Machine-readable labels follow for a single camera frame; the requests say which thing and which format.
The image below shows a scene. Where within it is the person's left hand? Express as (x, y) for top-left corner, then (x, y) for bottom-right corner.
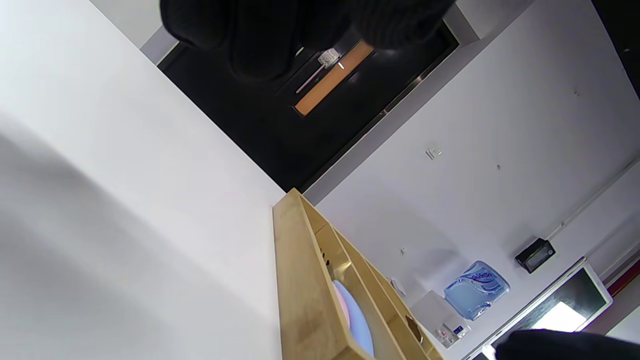
(160, 0), (457, 84)

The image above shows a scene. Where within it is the person's right hand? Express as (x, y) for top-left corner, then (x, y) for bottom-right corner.
(494, 328), (640, 360)

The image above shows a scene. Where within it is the blue handle baby fork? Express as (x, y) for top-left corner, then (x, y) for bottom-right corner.
(334, 280), (376, 358)

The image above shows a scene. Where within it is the white framed screen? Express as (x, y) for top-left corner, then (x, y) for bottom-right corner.
(462, 260), (614, 360)

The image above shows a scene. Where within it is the black door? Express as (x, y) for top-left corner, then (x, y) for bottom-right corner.
(157, 20), (461, 193)

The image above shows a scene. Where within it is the blue water bottle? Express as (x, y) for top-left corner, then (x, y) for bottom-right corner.
(443, 260), (511, 321)

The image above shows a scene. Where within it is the white water dispenser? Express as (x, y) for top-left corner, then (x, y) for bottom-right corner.
(411, 290), (472, 349)

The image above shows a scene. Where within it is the wooden cutlery tray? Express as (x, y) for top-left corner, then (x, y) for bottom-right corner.
(272, 187), (446, 360)

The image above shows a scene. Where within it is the black wall device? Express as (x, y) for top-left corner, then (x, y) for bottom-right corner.
(515, 237), (557, 274)

